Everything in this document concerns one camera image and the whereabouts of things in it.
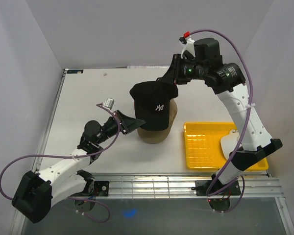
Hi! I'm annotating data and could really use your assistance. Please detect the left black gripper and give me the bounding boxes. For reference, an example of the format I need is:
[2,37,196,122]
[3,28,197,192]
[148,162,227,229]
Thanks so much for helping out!
[96,110,145,144]

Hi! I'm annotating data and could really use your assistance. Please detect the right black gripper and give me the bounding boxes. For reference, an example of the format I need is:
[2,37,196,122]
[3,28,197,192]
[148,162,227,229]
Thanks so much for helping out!
[160,54,206,85]

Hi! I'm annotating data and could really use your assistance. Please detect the beige baseball cap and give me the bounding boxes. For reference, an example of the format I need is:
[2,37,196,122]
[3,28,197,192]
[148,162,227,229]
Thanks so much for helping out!
[137,99,178,144]

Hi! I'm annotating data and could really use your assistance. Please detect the black NY baseball cap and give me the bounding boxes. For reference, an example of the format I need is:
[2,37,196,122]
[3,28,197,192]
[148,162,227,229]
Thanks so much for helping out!
[129,81,178,131]

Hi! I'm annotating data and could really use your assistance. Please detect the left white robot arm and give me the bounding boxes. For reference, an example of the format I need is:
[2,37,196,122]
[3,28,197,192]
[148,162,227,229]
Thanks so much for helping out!
[12,110,145,223]

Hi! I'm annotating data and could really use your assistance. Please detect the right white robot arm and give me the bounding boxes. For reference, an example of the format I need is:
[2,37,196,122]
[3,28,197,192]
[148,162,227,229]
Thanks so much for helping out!
[158,37,283,194]

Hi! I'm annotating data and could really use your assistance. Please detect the left blue corner label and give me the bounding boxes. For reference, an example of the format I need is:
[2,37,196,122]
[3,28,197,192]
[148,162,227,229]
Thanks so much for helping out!
[66,70,84,74]

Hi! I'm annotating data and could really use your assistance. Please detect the yellow plastic tray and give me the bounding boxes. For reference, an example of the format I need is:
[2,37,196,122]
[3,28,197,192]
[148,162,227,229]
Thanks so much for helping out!
[183,121,269,171]

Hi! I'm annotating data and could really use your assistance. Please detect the white baseball cap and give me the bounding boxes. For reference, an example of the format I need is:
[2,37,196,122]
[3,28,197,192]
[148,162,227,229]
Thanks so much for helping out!
[220,129,240,160]

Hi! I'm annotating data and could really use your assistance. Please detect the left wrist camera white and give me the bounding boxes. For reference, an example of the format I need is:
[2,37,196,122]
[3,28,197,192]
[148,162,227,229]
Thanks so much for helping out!
[97,98,115,111]

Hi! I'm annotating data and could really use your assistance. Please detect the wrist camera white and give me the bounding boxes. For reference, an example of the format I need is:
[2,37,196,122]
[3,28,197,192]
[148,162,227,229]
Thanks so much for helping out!
[97,98,115,111]
[179,31,195,58]

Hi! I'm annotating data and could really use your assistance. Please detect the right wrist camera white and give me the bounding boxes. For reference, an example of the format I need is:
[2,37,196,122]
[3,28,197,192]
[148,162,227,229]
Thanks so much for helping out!
[179,31,195,58]

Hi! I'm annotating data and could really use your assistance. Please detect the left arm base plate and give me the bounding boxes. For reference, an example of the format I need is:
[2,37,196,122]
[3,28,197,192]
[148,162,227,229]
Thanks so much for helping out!
[71,181,109,197]

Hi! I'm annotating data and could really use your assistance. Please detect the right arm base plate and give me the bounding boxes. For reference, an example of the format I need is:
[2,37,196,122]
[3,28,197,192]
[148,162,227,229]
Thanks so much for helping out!
[191,180,241,196]

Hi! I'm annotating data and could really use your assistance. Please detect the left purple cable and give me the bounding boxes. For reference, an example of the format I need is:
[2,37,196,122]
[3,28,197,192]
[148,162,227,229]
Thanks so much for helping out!
[0,102,121,223]

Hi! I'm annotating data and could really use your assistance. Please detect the aluminium frame rail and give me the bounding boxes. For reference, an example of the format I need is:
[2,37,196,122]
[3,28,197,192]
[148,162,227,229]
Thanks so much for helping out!
[18,172,285,200]

